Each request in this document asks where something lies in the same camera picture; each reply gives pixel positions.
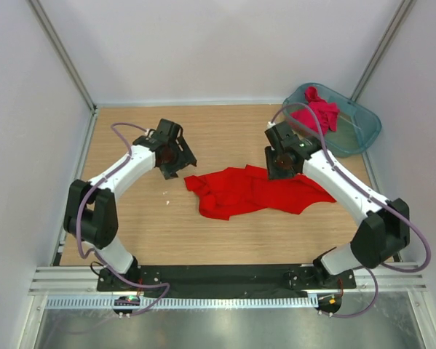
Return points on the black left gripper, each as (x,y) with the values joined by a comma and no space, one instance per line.
(185,158)

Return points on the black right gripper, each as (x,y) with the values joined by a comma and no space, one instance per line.
(273,174)

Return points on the red t shirt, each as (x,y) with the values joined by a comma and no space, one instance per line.
(234,191)

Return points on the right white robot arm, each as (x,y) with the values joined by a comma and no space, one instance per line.
(382,230)

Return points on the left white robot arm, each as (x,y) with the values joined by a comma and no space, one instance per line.
(91,209)

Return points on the magenta t shirt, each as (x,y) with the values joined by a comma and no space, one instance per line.
(326,113)

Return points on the teal plastic bin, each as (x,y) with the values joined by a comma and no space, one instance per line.
(349,129)

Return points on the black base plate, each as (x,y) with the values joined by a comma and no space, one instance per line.
(240,281)

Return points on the aluminium front rail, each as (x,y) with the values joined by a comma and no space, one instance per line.
(84,280)

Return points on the left aluminium corner post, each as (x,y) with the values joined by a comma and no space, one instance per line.
(57,44)

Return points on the aluminium corner post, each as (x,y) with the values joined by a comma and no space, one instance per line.
(57,44)
(398,18)

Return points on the white slotted cable duct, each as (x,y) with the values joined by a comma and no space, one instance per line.
(127,302)

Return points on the right aluminium corner post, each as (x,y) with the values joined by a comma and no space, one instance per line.
(398,18)

